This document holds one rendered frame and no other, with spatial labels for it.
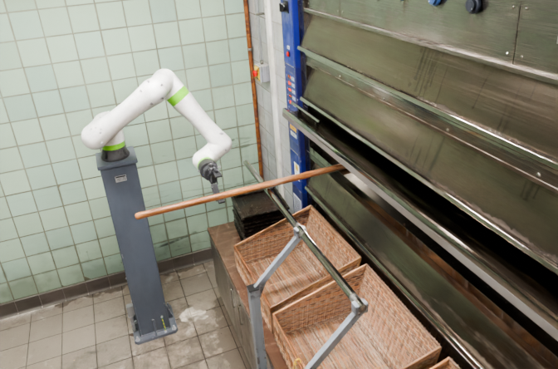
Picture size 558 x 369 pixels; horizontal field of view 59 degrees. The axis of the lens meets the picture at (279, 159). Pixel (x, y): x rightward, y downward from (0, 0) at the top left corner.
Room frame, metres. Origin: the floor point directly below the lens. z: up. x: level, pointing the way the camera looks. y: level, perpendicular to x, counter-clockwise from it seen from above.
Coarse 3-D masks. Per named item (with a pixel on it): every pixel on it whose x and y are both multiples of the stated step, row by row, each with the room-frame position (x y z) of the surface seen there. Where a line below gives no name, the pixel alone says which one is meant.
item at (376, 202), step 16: (320, 160) 2.34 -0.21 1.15; (336, 160) 2.26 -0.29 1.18; (352, 176) 2.07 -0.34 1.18; (368, 192) 1.91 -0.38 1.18; (384, 208) 1.77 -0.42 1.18; (400, 224) 1.65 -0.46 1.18; (416, 240) 1.55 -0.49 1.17; (432, 240) 1.52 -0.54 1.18; (432, 256) 1.46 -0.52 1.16; (448, 256) 1.42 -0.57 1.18; (448, 272) 1.37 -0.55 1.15; (464, 272) 1.33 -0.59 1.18; (480, 288) 1.24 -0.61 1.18; (496, 304) 1.17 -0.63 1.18; (512, 304) 1.16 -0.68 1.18; (512, 320) 1.10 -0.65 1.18; (528, 320) 1.09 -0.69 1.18; (528, 336) 1.04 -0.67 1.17; (544, 336) 1.03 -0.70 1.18; (544, 352) 0.99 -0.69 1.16
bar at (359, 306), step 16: (256, 176) 2.17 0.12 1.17; (272, 192) 1.99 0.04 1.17; (304, 240) 1.61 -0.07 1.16; (320, 256) 1.48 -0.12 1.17; (272, 272) 1.63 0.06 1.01; (336, 272) 1.38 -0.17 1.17; (256, 288) 1.60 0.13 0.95; (352, 288) 1.30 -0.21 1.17; (256, 304) 1.59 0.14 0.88; (352, 304) 1.23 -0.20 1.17; (256, 320) 1.59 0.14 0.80; (352, 320) 1.21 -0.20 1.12; (256, 336) 1.59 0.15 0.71; (336, 336) 1.19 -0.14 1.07; (256, 352) 1.59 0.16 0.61; (320, 352) 1.18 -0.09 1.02; (304, 368) 1.17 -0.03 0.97
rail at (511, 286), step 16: (288, 112) 2.33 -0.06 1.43; (304, 128) 2.15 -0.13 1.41; (352, 160) 1.73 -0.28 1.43; (368, 176) 1.60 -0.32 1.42; (384, 192) 1.50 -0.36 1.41; (416, 208) 1.35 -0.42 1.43; (432, 224) 1.25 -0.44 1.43; (448, 240) 1.18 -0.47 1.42; (496, 272) 1.01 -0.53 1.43; (512, 288) 0.95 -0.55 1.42; (528, 304) 0.90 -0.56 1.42
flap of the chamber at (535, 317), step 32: (320, 128) 2.16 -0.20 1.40; (384, 160) 1.79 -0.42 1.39; (416, 192) 1.51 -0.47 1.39; (416, 224) 1.31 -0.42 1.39; (448, 224) 1.29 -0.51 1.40; (480, 224) 1.29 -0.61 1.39; (480, 256) 1.11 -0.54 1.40; (512, 256) 1.12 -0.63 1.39; (544, 288) 0.98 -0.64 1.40; (544, 320) 0.86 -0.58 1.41
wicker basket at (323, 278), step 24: (312, 216) 2.34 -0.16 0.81; (264, 240) 2.30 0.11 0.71; (288, 240) 2.34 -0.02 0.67; (336, 240) 2.09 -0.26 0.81; (240, 264) 2.16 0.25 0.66; (264, 264) 2.24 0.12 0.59; (288, 264) 2.23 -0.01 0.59; (312, 264) 2.21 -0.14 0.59; (336, 264) 2.03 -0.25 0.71; (264, 288) 2.04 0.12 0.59; (288, 288) 2.02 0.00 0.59; (312, 288) 2.01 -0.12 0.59; (336, 288) 1.84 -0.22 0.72; (264, 312) 1.82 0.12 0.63
